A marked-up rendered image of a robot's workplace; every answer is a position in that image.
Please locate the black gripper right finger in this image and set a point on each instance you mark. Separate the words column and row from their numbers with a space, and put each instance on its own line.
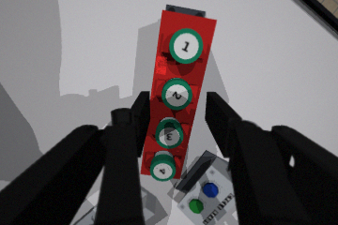
column 265, row 193

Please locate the white key panel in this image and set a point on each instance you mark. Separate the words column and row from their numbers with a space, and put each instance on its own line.
column 209, row 190

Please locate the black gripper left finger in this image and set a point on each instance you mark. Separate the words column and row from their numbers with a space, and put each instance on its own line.
column 51, row 190

